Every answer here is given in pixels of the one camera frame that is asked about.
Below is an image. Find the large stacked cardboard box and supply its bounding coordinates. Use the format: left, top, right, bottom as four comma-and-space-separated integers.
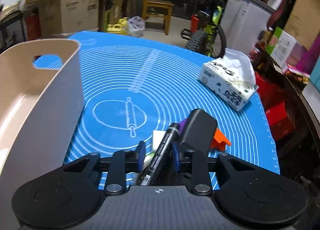
38, 0, 99, 38

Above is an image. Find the blue silicone baking mat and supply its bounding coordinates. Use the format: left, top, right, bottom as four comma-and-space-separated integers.
32, 30, 281, 191

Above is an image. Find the orange plastic piece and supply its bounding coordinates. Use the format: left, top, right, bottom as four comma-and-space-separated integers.
210, 128, 232, 152

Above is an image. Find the beige plastic storage bin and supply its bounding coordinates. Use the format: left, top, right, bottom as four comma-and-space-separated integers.
1, 39, 84, 229

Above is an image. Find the wooden chair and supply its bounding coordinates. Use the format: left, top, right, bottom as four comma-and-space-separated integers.
142, 0, 174, 35

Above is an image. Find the purple plastic piece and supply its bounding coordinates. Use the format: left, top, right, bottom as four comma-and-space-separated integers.
178, 118, 188, 134

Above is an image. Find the black marker pen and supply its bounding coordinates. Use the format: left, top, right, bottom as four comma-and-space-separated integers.
137, 123, 180, 186

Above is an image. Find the white tissue pack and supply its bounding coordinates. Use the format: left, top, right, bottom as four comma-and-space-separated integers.
198, 49, 258, 112

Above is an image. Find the black remote control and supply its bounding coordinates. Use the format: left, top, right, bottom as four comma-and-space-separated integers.
178, 108, 217, 157

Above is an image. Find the green black bicycle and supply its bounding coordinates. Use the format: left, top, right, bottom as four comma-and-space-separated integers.
181, 0, 227, 59

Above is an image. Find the green white carton box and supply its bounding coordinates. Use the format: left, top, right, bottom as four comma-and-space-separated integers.
265, 27, 297, 67

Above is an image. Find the black metal shelf rack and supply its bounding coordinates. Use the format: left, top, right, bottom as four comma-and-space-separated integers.
1, 10, 27, 53

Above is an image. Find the white eraser block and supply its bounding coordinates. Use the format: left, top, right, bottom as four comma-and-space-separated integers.
151, 130, 166, 154

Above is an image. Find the yellow oil jug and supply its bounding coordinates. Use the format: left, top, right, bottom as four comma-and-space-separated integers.
107, 17, 129, 35

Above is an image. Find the red box under table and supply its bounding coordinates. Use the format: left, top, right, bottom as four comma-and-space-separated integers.
255, 71, 295, 141

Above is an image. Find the grey plastic bag on floor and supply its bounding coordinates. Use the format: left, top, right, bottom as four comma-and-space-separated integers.
127, 16, 145, 38

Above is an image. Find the white appliance cabinet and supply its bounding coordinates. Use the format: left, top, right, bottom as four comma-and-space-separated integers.
221, 0, 274, 54

